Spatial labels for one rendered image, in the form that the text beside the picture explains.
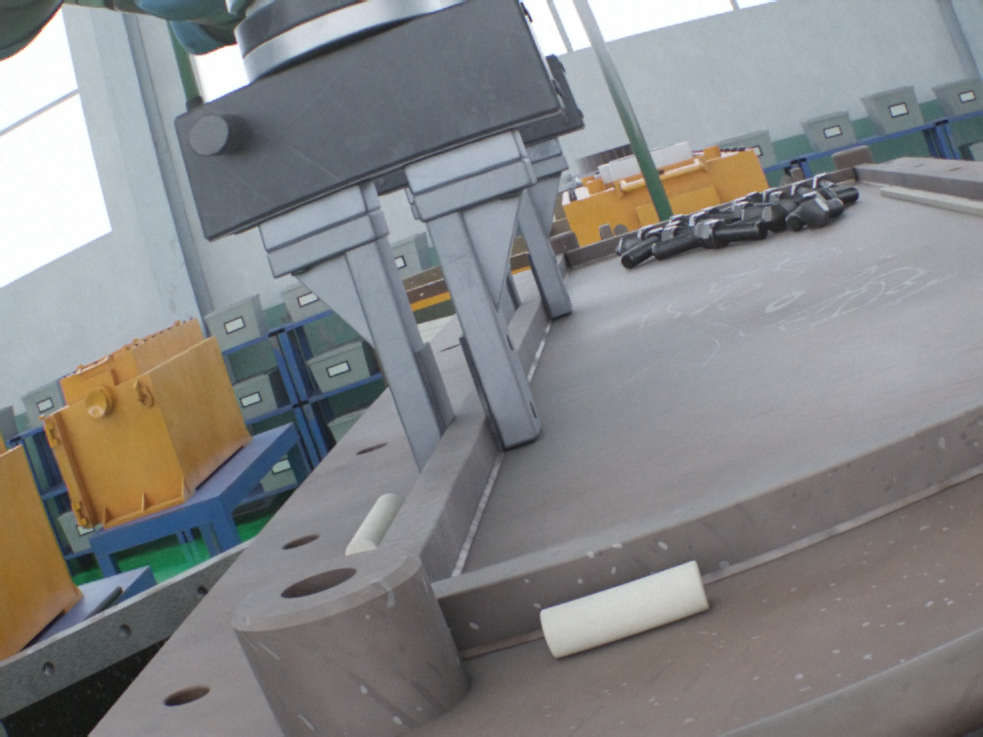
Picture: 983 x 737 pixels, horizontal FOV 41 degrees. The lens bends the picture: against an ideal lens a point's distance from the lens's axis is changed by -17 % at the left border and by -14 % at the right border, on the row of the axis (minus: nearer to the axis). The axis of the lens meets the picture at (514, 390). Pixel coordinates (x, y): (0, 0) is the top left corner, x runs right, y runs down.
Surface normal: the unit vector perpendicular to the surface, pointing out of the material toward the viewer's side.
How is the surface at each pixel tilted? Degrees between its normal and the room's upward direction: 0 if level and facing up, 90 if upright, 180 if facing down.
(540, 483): 0
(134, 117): 90
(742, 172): 90
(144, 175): 90
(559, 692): 0
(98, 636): 90
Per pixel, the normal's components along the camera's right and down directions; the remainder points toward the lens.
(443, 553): 0.94, -0.31
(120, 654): 0.67, -0.13
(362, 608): 0.47, -0.04
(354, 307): -0.07, 0.16
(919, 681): -0.28, -0.55
